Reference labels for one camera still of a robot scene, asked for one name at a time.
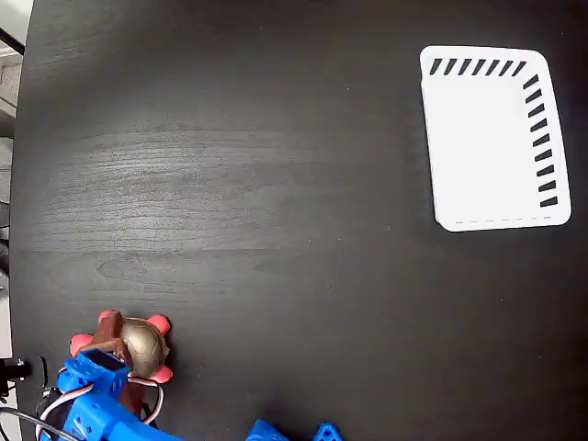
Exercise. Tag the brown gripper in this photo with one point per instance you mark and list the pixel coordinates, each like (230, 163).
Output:
(102, 360)

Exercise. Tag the red turtle toy gold shell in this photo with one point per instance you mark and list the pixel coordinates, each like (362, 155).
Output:
(147, 344)

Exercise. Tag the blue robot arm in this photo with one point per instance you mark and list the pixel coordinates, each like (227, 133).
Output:
(92, 413)

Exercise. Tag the white plastic basket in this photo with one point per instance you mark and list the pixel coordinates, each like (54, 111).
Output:
(473, 151)

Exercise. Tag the black table clamp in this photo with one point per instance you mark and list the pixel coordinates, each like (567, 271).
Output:
(42, 372)

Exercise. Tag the black metal bar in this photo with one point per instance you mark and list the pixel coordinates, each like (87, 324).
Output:
(11, 41)

